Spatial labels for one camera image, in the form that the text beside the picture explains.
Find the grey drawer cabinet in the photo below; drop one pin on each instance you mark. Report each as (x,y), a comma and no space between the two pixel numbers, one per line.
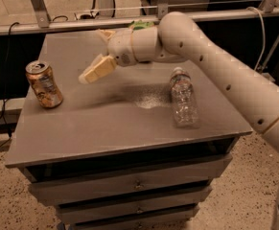
(110,157)

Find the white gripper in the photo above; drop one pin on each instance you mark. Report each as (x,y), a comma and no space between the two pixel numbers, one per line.
(121,48)

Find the grey metal railing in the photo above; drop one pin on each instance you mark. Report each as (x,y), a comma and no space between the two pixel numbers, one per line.
(40,22)

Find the clear plastic water bottle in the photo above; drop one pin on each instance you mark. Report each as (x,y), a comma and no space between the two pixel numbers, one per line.
(184,104)

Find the green snack bag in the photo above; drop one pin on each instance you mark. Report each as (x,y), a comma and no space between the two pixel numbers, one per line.
(139,25)

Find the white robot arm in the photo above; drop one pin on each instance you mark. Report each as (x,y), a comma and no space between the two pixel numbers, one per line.
(177,37)

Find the orange soda can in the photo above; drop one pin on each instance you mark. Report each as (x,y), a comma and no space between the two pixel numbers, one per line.
(40,76)

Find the power strip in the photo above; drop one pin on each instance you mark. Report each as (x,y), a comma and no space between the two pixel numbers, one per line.
(86,16)

